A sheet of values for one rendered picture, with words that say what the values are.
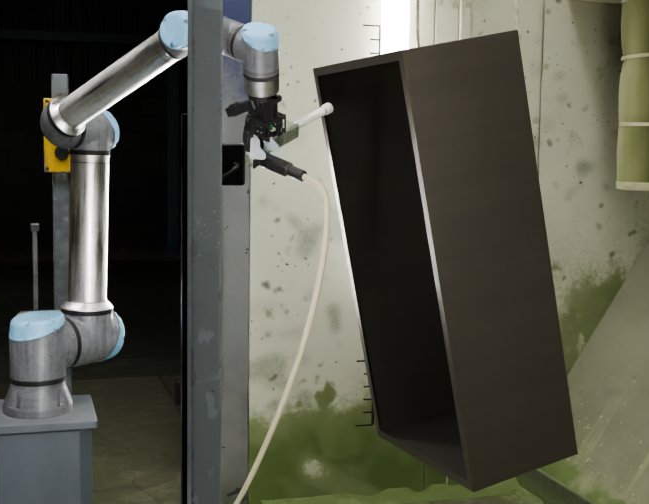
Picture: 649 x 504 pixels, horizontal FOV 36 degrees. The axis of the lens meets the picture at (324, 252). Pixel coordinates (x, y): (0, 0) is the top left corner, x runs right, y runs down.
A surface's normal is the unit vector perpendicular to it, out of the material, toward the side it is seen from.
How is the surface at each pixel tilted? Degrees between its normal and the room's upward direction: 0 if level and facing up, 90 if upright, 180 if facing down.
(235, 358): 90
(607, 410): 57
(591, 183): 90
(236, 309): 90
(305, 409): 90
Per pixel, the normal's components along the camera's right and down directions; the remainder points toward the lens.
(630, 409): -0.80, -0.53
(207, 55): 0.29, 0.10
